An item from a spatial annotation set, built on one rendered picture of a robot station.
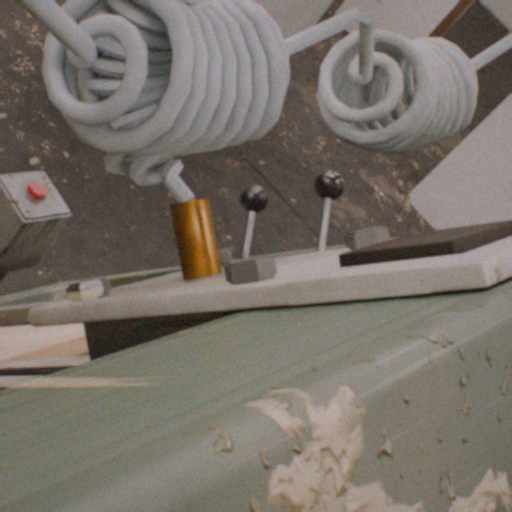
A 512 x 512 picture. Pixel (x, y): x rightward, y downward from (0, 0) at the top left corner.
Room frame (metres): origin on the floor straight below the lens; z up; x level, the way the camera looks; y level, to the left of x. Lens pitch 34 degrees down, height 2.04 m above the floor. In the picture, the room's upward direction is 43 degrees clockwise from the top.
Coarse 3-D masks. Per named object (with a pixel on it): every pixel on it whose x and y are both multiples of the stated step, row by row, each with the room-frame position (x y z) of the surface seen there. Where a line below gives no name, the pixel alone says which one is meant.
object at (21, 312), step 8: (24, 304) 1.01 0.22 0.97; (32, 304) 0.99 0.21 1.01; (40, 304) 0.97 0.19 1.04; (48, 304) 0.95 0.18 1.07; (0, 312) 0.97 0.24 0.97; (8, 312) 0.96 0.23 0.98; (16, 312) 0.96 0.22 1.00; (24, 312) 0.96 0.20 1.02; (0, 320) 0.96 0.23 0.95; (8, 320) 0.96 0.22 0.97; (16, 320) 0.96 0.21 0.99; (24, 320) 0.95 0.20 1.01
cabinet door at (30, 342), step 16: (0, 336) 0.82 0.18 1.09; (16, 336) 0.80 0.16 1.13; (32, 336) 0.79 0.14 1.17; (48, 336) 0.77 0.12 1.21; (64, 336) 0.74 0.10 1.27; (80, 336) 0.72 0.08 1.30; (0, 352) 0.68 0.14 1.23; (16, 352) 0.66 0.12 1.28; (32, 352) 0.65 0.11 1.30; (48, 352) 0.67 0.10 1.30; (64, 352) 0.69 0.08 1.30; (80, 352) 0.71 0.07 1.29
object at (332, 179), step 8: (320, 176) 0.95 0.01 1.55; (328, 176) 0.95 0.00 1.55; (336, 176) 0.95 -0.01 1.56; (320, 184) 0.94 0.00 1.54; (328, 184) 0.94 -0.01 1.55; (336, 184) 0.95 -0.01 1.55; (344, 184) 0.96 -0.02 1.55; (320, 192) 0.94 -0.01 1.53; (328, 192) 0.94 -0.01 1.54; (336, 192) 0.95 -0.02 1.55; (328, 200) 0.94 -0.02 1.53; (328, 208) 0.93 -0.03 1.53; (328, 216) 0.93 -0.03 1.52; (320, 224) 0.92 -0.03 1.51; (328, 224) 0.92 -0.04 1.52; (320, 232) 0.91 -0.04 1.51; (320, 240) 0.90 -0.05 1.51; (320, 248) 0.89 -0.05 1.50
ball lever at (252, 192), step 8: (248, 192) 0.97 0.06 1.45; (256, 192) 0.97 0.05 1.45; (264, 192) 0.98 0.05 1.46; (240, 200) 0.97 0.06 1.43; (248, 200) 0.96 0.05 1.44; (256, 200) 0.97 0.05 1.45; (264, 200) 0.97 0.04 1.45; (248, 208) 0.96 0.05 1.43; (256, 208) 0.97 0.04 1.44; (264, 208) 0.98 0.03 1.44; (248, 216) 0.96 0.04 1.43; (248, 224) 0.95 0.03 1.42; (248, 232) 0.94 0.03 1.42; (248, 240) 0.93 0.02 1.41; (248, 248) 0.93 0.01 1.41; (248, 256) 0.92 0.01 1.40
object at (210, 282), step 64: (128, 0) 0.28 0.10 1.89; (192, 0) 0.28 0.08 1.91; (128, 128) 0.28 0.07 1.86; (192, 256) 0.27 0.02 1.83; (320, 256) 0.29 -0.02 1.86; (448, 256) 0.22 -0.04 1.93; (64, 320) 0.23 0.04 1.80; (128, 320) 0.25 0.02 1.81; (192, 320) 0.24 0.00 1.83; (0, 384) 0.26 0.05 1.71
